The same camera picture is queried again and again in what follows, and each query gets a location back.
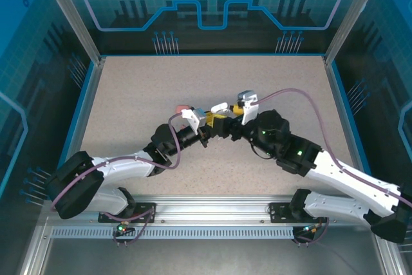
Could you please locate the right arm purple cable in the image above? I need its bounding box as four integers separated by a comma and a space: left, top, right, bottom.
256, 88, 412, 247

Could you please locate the slotted grey cable duct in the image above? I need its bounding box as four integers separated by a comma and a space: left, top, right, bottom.
50, 227, 296, 240

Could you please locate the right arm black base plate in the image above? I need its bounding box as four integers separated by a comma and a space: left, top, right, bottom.
268, 202, 329, 224

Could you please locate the aluminium frame post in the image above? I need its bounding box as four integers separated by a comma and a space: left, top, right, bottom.
36, 0, 108, 65
323, 0, 389, 65

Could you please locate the aluminium mounting rail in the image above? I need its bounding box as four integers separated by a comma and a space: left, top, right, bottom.
41, 193, 386, 224

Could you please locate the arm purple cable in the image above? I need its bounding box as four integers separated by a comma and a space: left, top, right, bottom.
50, 113, 186, 247
256, 88, 412, 247

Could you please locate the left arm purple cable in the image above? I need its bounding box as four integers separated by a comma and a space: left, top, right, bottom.
50, 113, 186, 247

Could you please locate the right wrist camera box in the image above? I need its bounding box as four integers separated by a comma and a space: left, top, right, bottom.
236, 90, 259, 126

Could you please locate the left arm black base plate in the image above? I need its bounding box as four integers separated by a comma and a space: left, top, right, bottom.
98, 202, 158, 224

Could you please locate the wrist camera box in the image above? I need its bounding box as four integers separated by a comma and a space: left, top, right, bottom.
181, 106, 207, 135
236, 90, 259, 126

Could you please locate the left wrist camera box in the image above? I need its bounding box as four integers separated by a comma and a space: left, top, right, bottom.
181, 106, 207, 135

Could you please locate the aluminium table side rail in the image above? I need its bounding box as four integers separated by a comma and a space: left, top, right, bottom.
48, 57, 108, 200

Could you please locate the grey metal shelf panel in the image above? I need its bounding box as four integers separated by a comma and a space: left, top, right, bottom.
19, 216, 400, 275

